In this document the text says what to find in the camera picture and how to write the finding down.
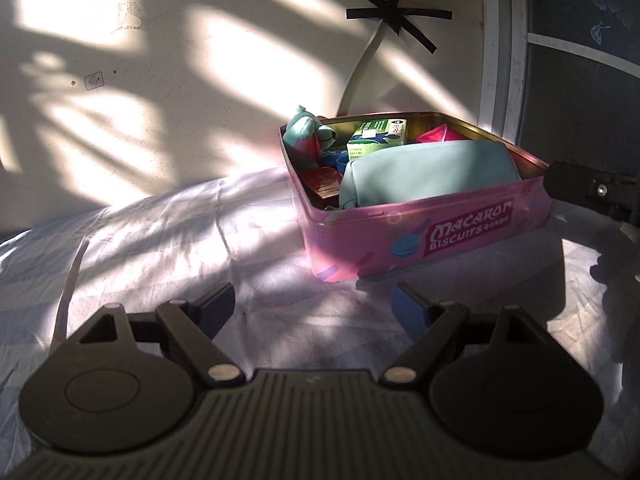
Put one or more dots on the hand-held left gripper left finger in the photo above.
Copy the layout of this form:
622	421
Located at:
220	306

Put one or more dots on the small red box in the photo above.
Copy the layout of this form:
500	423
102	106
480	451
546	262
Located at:
325	181

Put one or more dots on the pink plastic object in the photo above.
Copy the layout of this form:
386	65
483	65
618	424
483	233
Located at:
440	135

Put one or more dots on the teal zip pouch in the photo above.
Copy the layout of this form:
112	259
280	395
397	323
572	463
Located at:
425	170

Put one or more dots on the green cardboard box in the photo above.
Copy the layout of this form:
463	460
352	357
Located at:
375	136

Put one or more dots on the pink biscuit tin box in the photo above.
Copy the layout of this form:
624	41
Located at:
450	240

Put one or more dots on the black tape strips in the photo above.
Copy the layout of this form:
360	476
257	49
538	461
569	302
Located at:
395	12

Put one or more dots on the teal plush toy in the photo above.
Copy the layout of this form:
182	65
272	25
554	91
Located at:
300	135

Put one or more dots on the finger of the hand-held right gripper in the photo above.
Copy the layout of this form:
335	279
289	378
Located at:
570	182

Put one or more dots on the white window frame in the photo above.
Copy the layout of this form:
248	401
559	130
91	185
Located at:
500	60

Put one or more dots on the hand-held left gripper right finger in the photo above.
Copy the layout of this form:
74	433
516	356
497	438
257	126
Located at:
406	310

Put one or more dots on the white wall sticker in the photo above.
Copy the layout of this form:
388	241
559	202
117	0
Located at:
93	81

